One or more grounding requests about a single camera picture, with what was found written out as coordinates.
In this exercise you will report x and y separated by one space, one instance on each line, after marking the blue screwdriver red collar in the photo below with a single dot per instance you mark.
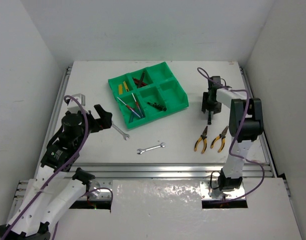
130 108

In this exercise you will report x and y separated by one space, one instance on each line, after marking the red utility knife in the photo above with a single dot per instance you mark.
141 79
137 82

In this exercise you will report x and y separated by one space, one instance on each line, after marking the green-black screwdriver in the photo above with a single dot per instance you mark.
209 117
157 106

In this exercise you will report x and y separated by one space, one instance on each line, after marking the silver wrench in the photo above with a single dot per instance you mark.
124 135
142 150

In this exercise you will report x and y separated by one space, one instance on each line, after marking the white foreground cover panel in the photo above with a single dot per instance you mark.
172 210

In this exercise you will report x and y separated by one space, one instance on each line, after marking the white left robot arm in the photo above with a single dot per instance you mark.
40 211

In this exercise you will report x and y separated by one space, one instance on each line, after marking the aluminium front rail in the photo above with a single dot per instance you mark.
149 170

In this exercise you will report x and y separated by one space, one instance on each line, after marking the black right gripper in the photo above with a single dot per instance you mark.
206 107

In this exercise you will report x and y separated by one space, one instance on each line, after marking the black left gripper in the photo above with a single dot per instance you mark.
94 122

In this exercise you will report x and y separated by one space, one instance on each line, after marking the small yellow utility knife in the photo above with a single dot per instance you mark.
126 86

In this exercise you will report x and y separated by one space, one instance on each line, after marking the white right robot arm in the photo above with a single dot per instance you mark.
245 125

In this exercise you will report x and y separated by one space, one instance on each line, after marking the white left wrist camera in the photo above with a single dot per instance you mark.
75 103

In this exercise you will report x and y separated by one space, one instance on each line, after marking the green six-compartment tray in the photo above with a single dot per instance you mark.
162 88

